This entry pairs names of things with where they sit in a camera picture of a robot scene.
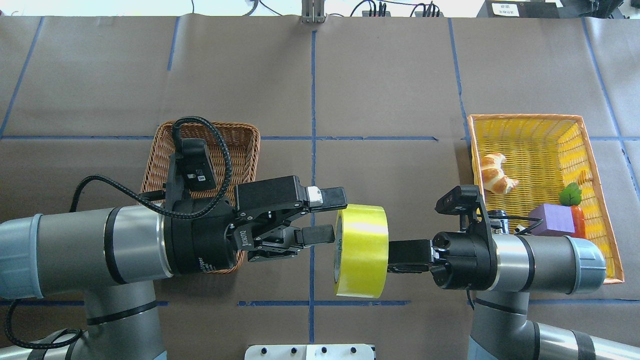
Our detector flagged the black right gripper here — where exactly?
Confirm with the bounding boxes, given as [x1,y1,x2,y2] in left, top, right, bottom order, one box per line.
[388,230,498,291]

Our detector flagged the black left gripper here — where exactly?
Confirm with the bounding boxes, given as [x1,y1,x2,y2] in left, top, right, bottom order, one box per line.
[163,175,348,275]

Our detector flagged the yellow tape roll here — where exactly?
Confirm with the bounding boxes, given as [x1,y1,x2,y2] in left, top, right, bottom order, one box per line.
[333,203,390,299]

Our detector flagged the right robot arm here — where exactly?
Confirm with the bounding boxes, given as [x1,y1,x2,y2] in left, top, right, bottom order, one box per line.
[387,231,639,360]

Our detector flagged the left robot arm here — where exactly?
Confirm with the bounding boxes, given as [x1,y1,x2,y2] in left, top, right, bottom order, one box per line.
[1,175,347,360]

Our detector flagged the brown wicker basket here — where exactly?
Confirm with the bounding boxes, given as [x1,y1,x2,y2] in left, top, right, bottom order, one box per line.
[141,120,260,275]

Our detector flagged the yellow plastic basket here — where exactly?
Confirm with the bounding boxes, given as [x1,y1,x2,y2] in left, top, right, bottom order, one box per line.
[467,114,625,285]

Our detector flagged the toy panda figure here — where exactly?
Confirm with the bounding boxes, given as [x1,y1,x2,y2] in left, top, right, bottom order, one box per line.
[513,224,531,235]

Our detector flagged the toy bread croissant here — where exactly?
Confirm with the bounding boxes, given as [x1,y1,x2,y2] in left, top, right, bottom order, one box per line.
[480,152,519,195]

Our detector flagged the purple toy block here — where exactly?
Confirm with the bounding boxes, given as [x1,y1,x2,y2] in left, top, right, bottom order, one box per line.
[528,203,575,237]

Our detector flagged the orange toy carrot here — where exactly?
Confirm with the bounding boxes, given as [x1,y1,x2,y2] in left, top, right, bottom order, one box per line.
[570,205,588,239]

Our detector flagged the black box device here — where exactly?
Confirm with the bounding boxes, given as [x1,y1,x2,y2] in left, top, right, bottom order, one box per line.
[476,0,560,19]

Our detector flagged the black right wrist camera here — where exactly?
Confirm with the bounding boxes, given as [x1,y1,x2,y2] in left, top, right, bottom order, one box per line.
[434,184,492,234]

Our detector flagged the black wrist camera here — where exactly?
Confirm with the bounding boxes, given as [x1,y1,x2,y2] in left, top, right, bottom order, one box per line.
[434,184,492,234]
[176,137,217,192]

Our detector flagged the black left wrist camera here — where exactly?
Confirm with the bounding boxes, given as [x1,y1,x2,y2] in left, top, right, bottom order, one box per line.
[176,137,217,192]

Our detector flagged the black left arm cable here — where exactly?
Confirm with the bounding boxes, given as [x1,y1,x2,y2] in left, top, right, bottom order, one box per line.
[4,116,234,351]

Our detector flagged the aluminium frame post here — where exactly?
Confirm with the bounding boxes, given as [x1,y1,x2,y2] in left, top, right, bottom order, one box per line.
[301,0,327,24]

